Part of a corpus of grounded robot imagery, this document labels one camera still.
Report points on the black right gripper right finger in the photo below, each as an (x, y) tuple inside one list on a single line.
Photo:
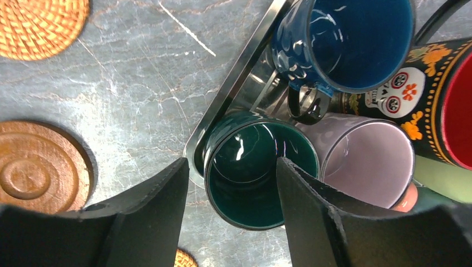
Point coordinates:
[(326, 227)]

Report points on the dark green mug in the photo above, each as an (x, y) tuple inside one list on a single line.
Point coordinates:
[(240, 159)]

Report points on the woven rattan coaster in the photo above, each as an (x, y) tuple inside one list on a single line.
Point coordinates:
[(35, 30), (184, 259)]

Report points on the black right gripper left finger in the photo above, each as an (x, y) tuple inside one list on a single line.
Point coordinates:
[(138, 227)]

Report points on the woven rattan coaster near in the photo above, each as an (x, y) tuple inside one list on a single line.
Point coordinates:
[(184, 259)]

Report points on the metal serving tray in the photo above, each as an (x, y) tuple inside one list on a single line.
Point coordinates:
[(252, 84)]

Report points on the dark blue mug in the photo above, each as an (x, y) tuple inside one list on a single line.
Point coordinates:
[(324, 47)]

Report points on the woven rattan coaster far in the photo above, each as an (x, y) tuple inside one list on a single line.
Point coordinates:
[(35, 30)]

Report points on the lilac cup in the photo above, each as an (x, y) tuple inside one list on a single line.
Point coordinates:
[(370, 159)]

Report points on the reddish brown grooved coaster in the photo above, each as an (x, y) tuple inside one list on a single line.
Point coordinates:
[(43, 168)]

